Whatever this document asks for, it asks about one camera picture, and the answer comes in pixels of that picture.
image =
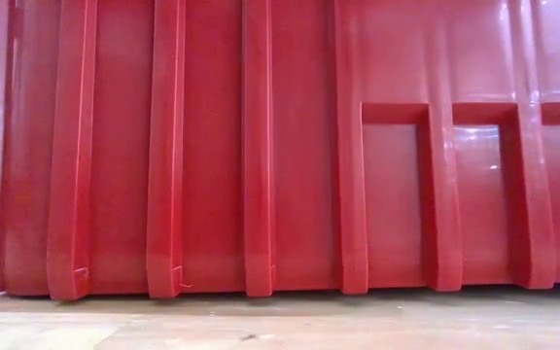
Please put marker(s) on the large red plastic bin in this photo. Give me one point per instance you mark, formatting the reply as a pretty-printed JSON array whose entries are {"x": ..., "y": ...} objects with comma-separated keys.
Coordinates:
[{"x": 299, "y": 146}]

